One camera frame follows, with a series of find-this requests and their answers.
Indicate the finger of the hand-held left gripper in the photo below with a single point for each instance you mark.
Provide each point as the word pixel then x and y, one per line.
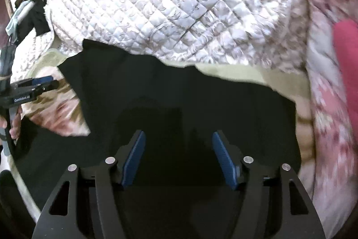
pixel 49 87
pixel 42 80

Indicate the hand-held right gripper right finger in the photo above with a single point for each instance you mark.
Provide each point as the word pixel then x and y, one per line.
pixel 223 160

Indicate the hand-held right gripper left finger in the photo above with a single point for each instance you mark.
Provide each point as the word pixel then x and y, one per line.
pixel 134 160

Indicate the black pants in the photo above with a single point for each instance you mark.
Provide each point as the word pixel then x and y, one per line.
pixel 181 93

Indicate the person's left hand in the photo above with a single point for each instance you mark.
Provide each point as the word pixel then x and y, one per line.
pixel 15 127

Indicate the floral plush blanket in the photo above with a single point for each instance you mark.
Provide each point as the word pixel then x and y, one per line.
pixel 64 113

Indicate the black garment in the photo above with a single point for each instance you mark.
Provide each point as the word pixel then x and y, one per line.
pixel 39 17

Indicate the light blue cloth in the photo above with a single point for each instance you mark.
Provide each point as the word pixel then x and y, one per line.
pixel 18 17

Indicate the dark red door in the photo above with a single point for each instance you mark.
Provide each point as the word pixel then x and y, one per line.
pixel 4 20

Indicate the pink floral quilt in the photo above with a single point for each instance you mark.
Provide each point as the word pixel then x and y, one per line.
pixel 327 104

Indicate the red pillow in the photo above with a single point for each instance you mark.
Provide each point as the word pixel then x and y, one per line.
pixel 348 59

